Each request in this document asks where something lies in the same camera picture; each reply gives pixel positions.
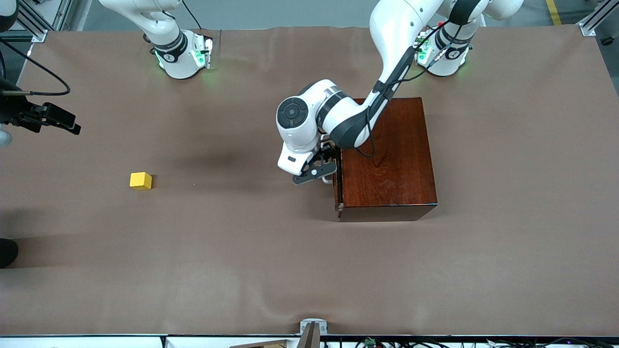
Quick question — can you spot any thin black base cable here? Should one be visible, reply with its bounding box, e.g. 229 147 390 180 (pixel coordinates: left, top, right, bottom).
181 0 203 30

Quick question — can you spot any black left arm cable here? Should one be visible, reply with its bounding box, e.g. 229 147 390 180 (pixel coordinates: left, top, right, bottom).
355 19 467 159

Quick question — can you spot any brown table cover mat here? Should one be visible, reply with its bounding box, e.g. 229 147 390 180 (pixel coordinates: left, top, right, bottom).
0 25 619 337

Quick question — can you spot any dark brown wooden cabinet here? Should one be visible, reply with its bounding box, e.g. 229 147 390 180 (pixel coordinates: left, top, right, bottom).
339 98 439 223

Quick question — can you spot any grey metal bracket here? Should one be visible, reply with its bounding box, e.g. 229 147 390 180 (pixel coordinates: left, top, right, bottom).
300 319 328 335

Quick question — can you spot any black round object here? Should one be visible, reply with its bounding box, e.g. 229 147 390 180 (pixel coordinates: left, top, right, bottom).
0 238 19 269

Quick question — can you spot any grey metal post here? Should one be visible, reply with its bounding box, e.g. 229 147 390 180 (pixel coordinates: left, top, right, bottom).
296 323 321 348

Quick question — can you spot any aluminium frame profile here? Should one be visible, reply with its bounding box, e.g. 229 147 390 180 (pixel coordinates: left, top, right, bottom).
578 0 619 37
17 0 73 43

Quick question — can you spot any brown wooden board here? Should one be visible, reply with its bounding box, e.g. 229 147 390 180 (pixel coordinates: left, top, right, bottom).
230 340 288 348

